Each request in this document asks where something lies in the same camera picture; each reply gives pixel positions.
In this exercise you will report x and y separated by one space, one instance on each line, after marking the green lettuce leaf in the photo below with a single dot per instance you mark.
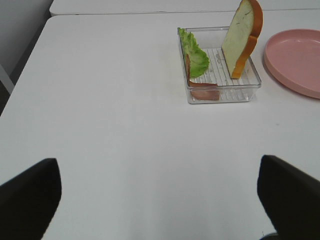
199 61

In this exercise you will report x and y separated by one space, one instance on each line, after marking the pink round plate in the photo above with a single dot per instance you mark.
293 59

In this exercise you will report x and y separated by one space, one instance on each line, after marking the clear plastic tray left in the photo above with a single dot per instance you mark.
232 90

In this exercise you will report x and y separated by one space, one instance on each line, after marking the white bread slice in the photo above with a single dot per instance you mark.
242 36

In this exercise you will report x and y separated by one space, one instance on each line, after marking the brown bacon strip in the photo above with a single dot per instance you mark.
201 91

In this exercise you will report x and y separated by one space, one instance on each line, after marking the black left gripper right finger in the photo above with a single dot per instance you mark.
290 198

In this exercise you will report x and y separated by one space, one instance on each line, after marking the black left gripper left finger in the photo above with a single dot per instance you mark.
29 201

